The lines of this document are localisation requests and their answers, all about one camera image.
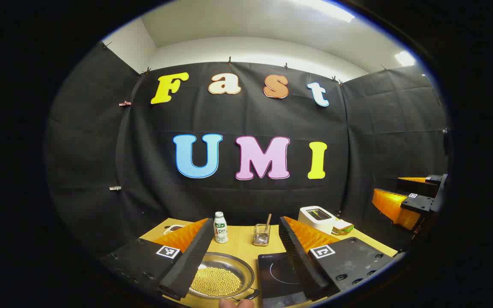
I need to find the white drink bottle green label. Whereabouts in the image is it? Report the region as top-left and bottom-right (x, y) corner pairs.
(213, 211), (229, 243)

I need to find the black induction cooktop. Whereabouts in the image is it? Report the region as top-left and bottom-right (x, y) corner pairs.
(258, 252), (309, 308)

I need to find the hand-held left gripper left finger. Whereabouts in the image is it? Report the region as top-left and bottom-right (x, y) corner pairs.
(99, 217), (215, 301)

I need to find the steel pot with black handles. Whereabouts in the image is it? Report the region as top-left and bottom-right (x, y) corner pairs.
(189, 252), (261, 300)

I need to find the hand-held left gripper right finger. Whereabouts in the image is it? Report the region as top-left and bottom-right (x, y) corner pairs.
(278, 216), (397, 302)

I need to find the small ceiling light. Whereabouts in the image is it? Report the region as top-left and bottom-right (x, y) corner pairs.
(395, 50), (416, 67)

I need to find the pile of yellow soybeans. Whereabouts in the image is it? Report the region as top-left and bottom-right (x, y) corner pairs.
(191, 267), (243, 297)

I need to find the wire mesh utensil basket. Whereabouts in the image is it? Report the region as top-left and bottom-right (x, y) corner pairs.
(253, 223), (271, 246)

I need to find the white toaster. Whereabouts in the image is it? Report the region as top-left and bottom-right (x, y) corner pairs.
(298, 206), (337, 235)

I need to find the row of dark cloth clips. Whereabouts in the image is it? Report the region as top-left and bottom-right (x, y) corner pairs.
(103, 41), (388, 84)

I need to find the sandwich with lettuce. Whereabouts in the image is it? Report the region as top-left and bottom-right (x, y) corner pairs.
(332, 219), (355, 235)

